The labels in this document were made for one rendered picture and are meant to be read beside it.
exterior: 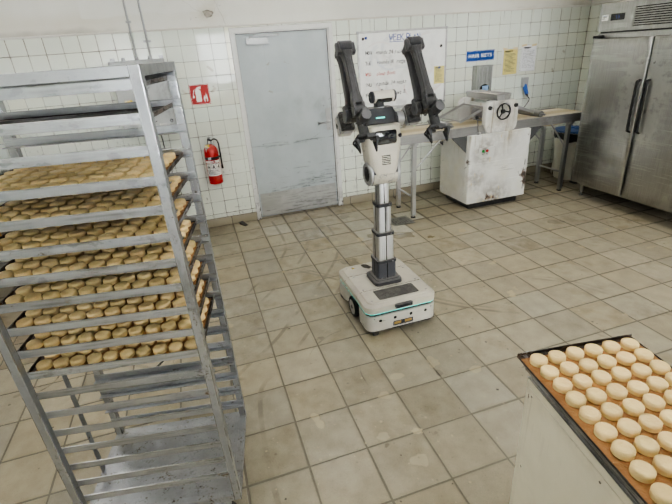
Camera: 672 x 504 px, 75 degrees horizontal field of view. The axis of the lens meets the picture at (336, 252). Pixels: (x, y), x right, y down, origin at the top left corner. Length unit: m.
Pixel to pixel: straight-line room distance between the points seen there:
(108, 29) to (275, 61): 1.61
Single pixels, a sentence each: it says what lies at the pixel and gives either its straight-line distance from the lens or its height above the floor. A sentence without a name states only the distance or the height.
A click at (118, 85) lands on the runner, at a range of 1.39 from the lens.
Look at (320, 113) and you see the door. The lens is 5.35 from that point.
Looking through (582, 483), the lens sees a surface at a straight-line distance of 1.48.
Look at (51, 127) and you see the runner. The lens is 1.47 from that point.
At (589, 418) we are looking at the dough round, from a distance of 1.36.
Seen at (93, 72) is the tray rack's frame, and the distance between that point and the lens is 1.38.
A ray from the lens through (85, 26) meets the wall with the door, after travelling 5.16.
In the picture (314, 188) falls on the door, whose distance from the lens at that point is 5.49.
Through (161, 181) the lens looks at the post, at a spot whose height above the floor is 1.51.
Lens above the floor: 1.82
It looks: 25 degrees down
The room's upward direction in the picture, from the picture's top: 4 degrees counter-clockwise
